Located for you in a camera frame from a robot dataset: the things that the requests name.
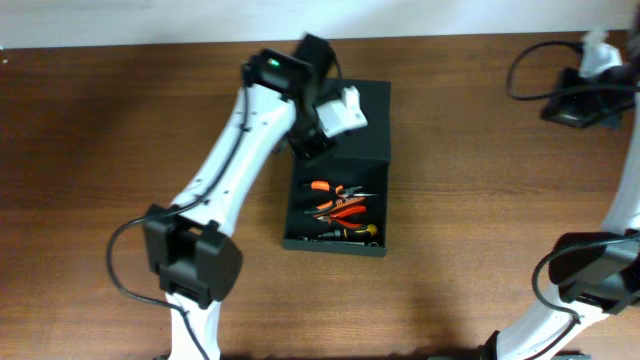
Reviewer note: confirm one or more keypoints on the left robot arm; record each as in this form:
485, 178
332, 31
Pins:
189, 244

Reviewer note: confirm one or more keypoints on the orange black long-nose pliers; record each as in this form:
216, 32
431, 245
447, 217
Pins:
338, 192

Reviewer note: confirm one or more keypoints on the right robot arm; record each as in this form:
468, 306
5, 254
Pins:
587, 276

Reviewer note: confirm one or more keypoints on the black gift box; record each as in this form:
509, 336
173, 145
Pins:
360, 158

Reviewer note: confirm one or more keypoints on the yellow black stubby screwdriver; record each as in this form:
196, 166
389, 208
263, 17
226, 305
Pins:
361, 232

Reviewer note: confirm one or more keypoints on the red handled cutting pliers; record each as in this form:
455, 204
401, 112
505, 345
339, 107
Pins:
341, 217

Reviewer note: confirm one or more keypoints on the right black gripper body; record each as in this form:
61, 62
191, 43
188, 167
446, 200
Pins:
571, 112

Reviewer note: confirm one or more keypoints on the orange socket rail set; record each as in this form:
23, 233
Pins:
342, 203

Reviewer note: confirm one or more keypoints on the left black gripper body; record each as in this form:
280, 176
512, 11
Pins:
310, 146

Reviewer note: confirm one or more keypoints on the silver ratchet wrench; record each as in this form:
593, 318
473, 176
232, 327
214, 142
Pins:
339, 242

